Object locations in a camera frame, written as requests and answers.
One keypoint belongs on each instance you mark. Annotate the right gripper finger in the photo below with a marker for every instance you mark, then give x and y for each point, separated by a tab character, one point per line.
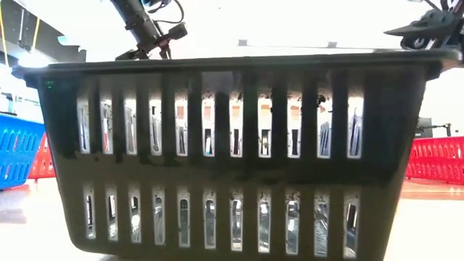
427	25
407	43

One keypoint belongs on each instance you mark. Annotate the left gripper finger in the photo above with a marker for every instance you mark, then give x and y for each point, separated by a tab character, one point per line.
132	55

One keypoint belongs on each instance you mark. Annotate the red plastic basket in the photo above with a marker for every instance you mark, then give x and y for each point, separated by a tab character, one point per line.
43	163
438	159

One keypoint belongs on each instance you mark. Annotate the black plastic basket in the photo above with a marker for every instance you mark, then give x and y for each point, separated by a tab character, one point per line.
232	170

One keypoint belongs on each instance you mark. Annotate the blue plastic basket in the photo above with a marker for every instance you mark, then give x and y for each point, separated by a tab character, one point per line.
18	152

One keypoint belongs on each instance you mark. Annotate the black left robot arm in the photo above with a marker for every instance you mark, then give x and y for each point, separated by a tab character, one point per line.
136	21

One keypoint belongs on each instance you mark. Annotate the black computer monitor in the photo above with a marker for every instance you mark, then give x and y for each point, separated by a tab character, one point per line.
423	127

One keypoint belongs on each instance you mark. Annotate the long ceiling light bar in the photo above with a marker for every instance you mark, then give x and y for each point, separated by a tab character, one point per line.
242	42

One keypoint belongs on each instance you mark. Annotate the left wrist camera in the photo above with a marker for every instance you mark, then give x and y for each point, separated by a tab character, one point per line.
177	32

